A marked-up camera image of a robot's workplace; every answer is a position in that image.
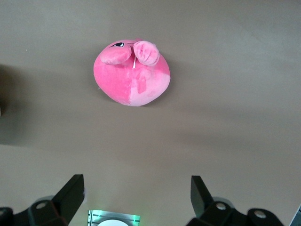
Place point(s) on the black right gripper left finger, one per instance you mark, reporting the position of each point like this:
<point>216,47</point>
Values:
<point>68,200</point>

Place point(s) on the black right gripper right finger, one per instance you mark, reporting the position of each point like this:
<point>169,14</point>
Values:
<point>204,207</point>

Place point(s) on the pink round plush toy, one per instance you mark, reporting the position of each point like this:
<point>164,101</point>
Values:
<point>122,82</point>

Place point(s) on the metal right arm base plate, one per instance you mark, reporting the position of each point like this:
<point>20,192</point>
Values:
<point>113,217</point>

